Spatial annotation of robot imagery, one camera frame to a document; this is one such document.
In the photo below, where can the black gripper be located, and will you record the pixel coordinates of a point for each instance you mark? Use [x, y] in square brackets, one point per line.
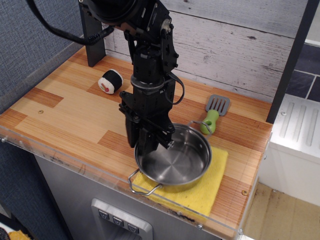
[147, 117]

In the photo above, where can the stainless steel pot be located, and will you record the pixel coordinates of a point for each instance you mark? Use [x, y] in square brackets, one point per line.
[180, 166]

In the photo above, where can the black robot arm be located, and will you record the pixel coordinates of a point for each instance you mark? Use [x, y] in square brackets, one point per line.
[148, 29]

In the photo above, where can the plush sushi roll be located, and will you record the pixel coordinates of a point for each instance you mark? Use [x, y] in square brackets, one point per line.
[110, 82]

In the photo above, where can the silver dispenser button panel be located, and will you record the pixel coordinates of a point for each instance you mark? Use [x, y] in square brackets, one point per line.
[116, 224]

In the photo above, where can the yellow folded cloth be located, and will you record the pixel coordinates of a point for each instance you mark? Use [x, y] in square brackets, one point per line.
[201, 197]

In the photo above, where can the clear acrylic edge guard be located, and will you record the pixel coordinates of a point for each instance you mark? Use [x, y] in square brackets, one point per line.
[74, 183]

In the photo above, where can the white radiator cabinet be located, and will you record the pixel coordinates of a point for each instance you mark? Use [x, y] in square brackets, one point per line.
[291, 162]

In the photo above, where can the yellow object bottom left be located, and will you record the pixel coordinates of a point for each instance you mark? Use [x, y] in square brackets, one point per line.
[18, 235]

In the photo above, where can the grey spatula green handle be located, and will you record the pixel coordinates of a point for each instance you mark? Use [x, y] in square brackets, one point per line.
[216, 107]

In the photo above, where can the left dark frame post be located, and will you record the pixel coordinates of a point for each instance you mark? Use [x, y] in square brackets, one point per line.
[90, 26]

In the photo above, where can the dark frame post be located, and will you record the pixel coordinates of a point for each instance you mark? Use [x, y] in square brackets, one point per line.
[90, 26]
[299, 41]

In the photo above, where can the right dark frame post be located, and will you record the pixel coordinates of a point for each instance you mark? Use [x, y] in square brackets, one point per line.
[299, 41]

